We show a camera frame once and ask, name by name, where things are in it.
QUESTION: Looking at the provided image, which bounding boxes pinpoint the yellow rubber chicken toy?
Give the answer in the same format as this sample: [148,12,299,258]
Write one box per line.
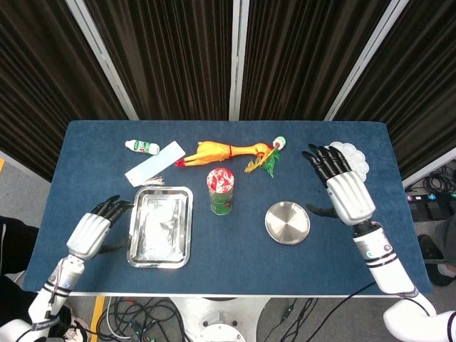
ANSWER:
[174,140,276,168]

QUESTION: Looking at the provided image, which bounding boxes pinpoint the power strip with lights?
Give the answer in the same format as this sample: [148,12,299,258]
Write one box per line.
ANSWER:
[405,192,456,203]

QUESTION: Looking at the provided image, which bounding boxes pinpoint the blue felt table cover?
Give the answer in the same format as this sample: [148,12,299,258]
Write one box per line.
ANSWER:
[22,120,434,296]

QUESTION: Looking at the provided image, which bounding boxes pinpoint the round steel plate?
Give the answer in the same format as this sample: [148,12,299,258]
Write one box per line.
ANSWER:
[264,201,311,246]

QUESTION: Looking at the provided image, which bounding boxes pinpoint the coiled black cables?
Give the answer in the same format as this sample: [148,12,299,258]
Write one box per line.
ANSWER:
[423,165,456,193]

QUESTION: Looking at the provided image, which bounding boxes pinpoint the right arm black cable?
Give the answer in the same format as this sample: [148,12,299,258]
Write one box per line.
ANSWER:
[326,281,378,342]

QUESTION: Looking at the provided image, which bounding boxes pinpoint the white flower-shaped paint palette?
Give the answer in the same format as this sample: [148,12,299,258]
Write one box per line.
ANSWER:
[329,141,370,186]

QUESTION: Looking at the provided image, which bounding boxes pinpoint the black jacket white stripe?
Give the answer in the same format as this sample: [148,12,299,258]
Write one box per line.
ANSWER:
[0,215,39,323]

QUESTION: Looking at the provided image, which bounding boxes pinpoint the black shoe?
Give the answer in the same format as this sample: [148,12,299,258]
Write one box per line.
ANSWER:
[418,234,445,263]

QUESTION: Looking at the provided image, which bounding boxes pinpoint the green can with red lid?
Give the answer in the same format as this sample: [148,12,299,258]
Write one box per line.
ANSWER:
[205,167,236,217]

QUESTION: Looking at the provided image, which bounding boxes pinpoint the black trouser leg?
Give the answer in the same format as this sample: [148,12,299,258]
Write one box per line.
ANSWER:
[49,305,72,339]

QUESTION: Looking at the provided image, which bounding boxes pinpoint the yellow floor tape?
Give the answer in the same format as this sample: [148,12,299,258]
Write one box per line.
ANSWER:
[87,296,108,342]

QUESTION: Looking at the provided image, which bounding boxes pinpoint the white partition post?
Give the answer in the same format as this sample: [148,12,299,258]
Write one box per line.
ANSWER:
[228,0,250,121]
[323,0,410,121]
[66,0,140,121]

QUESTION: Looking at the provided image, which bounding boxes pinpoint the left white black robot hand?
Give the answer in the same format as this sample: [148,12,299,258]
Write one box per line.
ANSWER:
[66,195,135,260]

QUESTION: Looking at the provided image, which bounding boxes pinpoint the small white bottle green label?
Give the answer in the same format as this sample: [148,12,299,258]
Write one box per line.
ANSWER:
[125,139,160,155]

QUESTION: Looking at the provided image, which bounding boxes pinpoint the dark pleated curtain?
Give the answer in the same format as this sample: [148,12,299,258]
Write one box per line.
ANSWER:
[240,0,393,121]
[334,0,456,179]
[83,0,235,121]
[0,0,130,182]

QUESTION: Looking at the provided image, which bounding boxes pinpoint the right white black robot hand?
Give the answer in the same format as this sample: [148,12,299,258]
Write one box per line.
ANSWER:
[301,143,377,226]

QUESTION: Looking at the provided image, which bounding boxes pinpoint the green yellow artificial plant sprig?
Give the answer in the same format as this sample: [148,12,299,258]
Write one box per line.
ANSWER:
[244,147,283,179]

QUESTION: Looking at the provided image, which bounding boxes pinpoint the white paper strip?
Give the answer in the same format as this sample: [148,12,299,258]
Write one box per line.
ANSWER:
[124,140,186,187]

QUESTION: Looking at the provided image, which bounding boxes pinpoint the black cable with inline box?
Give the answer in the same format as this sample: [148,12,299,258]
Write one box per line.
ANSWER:
[261,297,318,342]

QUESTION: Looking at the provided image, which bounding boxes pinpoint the rectangular steel tray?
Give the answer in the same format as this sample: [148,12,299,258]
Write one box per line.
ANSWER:
[127,185,195,269]

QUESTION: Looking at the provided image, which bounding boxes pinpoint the black white sneaker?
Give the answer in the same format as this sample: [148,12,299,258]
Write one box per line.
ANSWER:
[66,309,98,336]

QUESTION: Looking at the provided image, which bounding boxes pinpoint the black floor cable tangle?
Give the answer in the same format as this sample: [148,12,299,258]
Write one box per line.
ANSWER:
[98,297,186,342]

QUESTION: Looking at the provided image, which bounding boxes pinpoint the gray trouser leg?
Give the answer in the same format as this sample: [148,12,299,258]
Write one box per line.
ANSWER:
[440,215,456,264]

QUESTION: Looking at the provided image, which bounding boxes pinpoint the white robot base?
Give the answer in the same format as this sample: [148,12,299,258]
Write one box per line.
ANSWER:
[170,297,268,342]

